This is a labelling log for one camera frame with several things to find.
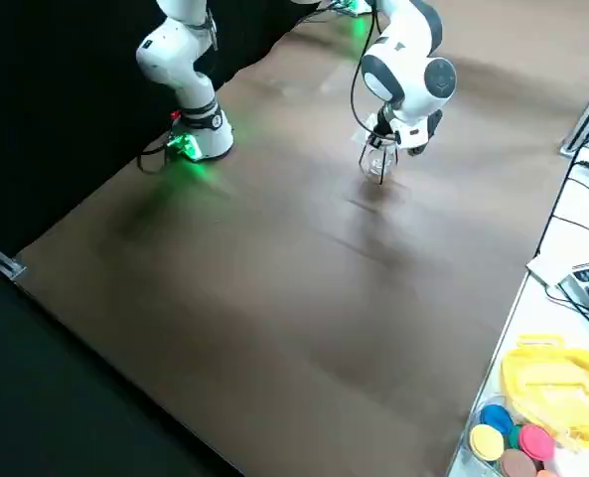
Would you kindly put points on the aluminium camera post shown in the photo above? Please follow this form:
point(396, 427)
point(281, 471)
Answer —
point(587, 116)

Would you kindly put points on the white side desk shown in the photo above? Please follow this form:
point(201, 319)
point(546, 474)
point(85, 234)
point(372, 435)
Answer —
point(527, 323)

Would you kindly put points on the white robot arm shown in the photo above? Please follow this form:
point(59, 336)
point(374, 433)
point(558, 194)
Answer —
point(197, 94)

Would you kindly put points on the black backdrop cloth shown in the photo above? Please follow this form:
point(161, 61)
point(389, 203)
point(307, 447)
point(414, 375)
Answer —
point(50, 99)

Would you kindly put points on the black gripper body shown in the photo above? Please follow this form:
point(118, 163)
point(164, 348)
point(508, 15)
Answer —
point(387, 121)

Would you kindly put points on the brown round disc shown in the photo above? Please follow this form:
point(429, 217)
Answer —
point(517, 464)

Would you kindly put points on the green round disc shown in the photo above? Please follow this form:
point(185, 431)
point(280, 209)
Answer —
point(513, 437)

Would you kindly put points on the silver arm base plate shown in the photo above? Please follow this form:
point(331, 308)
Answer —
point(185, 145)

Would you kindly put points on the blue round disc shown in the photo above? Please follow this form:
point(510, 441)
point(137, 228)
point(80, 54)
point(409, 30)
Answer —
point(495, 416)

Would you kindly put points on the small red plug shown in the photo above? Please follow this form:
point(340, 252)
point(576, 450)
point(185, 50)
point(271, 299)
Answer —
point(175, 115)

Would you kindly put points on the aluminium frame profile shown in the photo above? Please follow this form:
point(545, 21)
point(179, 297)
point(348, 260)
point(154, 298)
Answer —
point(1, 258)

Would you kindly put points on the pink round disc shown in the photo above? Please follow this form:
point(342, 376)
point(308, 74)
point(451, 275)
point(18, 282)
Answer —
point(536, 441)

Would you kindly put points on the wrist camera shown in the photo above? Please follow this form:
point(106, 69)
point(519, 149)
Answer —
point(434, 129)

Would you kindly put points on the yellow round disc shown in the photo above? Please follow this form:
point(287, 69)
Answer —
point(486, 441)

